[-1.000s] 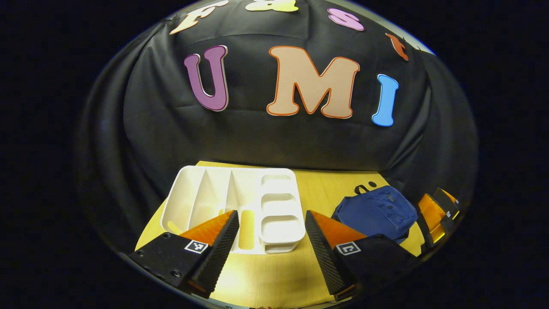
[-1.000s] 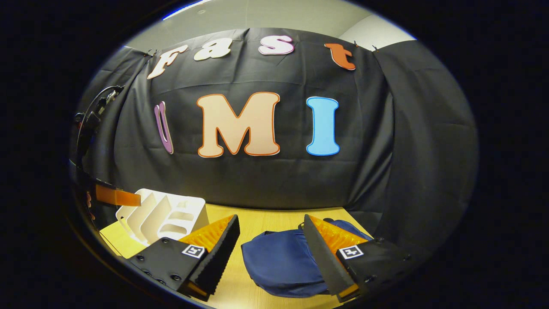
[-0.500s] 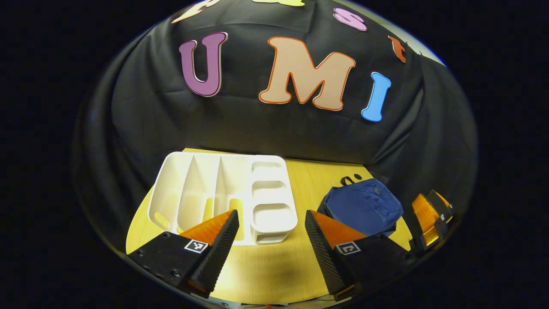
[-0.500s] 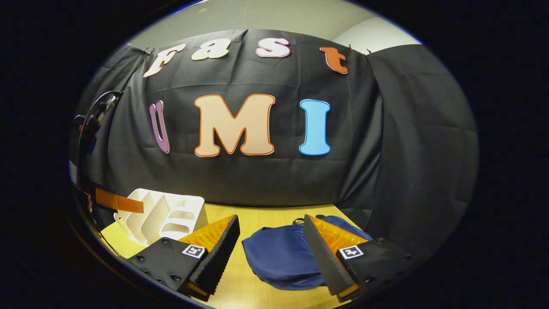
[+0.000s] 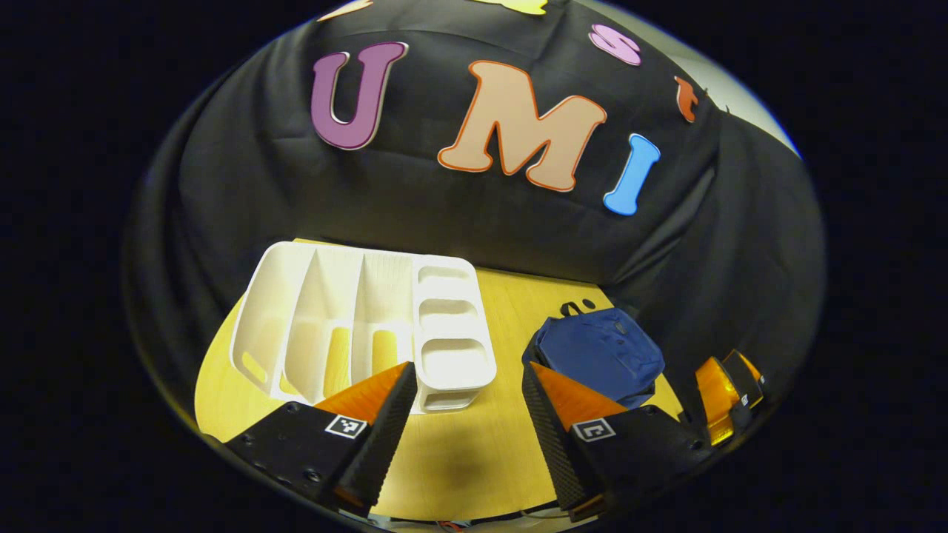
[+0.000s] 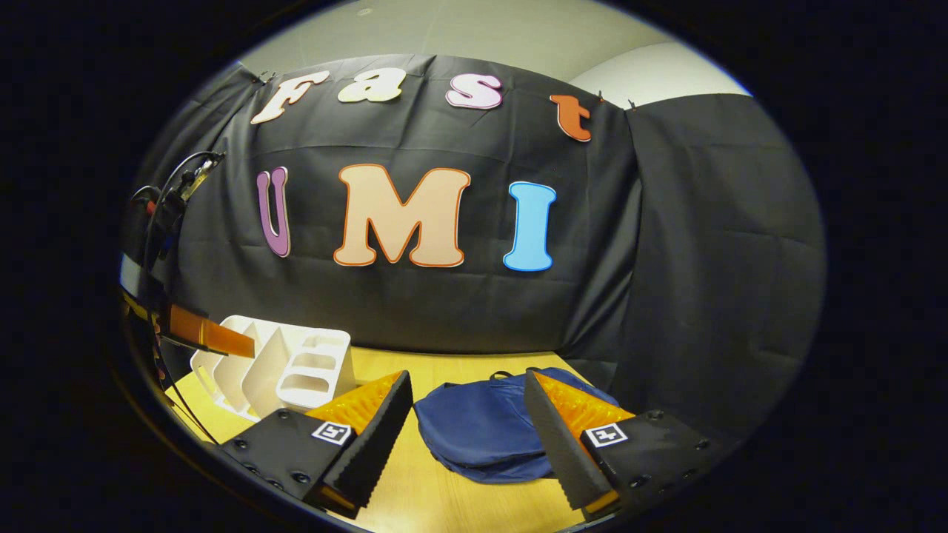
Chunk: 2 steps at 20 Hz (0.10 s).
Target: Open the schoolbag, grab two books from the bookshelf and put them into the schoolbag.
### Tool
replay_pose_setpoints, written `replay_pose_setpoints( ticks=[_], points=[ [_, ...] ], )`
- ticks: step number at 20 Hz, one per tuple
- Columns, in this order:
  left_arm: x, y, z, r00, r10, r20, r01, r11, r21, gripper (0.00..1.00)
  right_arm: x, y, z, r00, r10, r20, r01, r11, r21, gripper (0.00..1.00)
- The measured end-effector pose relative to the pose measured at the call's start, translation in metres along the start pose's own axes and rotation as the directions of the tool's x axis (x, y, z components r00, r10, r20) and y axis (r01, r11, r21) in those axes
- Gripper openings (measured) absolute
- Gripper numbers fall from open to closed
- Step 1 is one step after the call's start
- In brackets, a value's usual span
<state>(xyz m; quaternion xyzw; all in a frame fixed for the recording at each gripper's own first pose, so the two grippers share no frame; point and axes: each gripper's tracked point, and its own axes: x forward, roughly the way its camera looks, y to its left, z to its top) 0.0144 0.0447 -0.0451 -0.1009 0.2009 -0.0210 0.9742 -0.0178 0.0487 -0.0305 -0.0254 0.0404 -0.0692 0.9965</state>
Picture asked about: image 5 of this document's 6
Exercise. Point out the white bookshelf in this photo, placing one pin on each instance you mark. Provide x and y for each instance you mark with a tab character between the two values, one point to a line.
452	370

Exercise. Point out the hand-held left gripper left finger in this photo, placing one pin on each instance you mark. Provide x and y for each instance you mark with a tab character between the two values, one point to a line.
385	437

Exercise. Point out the blue schoolbag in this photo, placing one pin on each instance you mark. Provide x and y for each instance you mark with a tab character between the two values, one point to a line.
600	352

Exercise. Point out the black backdrop cloth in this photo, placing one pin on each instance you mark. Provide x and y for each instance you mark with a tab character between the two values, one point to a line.
444	215

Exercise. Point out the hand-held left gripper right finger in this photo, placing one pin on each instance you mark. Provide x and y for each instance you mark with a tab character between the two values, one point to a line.
555	444

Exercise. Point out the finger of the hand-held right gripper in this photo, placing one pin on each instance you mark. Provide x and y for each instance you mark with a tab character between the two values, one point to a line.
717	400
748	377

